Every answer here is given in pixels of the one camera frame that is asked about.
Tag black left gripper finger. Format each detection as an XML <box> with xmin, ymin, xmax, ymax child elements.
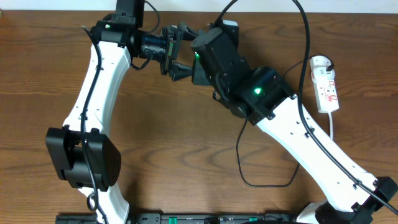
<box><xmin>178</xmin><ymin>22</ymin><xmax>199</xmax><ymax>40</ymax></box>
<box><xmin>171</xmin><ymin>62</ymin><xmax>193</xmax><ymax>81</ymax></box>

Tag black USB charging cable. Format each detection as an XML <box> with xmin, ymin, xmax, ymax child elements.
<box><xmin>235</xmin><ymin>54</ymin><xmax>335</xmax><ymax>189</ymax></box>

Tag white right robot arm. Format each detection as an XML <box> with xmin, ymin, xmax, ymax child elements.
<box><xmin>191</xmin><ymin>28</ymin><xmax>397</xmax><ymax>223</ymax></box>

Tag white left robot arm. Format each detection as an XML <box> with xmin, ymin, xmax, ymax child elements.
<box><xmin>45</xmin><ymin>14</ymin><xmax>198</xmax><ymax>223</ymax></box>

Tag white USB charger adapter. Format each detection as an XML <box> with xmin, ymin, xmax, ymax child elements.
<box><xmin>310</xmin><ymin>55</ymin><xmax>335</xmax><ymax>82</ymax></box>

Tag white power strip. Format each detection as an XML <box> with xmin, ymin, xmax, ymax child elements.
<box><xmin>311</xmin><ymin>67</ymin><xmax>340</xmax><ymax>114</ymax></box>

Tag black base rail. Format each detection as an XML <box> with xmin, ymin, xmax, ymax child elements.
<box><xmin>55</xmin><ymin>212</ymin><xmax>296</xmax><ymax>224</ymax></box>

